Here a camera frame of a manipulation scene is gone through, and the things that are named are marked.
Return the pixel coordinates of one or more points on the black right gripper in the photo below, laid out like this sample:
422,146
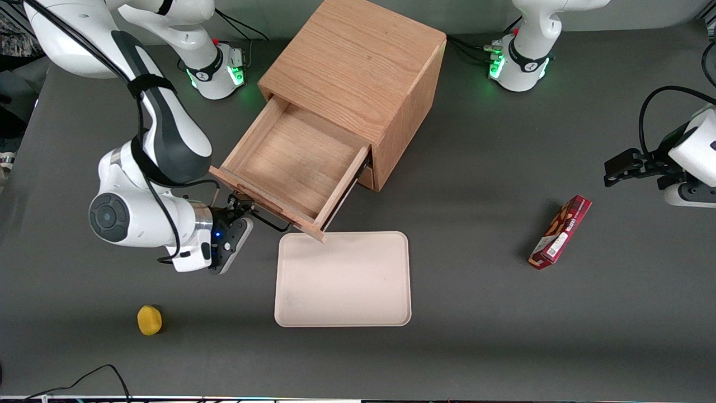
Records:
226,215

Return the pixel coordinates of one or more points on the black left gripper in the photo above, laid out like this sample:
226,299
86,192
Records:
660,163

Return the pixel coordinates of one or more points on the wooden drawer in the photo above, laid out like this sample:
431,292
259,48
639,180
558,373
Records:
291,162

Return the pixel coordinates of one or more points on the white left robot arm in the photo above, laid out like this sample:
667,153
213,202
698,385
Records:
526,61

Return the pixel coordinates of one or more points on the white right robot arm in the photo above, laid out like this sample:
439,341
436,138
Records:
140,224

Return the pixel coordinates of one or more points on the wooden drawer cabinet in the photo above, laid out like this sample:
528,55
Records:
358,56

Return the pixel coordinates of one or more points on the red snack box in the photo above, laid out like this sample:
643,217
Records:
559,232

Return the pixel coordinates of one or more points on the beige plastic tray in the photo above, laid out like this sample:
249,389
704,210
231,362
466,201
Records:
344,280

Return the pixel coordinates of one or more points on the yellow lemon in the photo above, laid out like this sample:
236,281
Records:
149,320

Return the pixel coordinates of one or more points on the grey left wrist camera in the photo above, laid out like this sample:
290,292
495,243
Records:
693,196

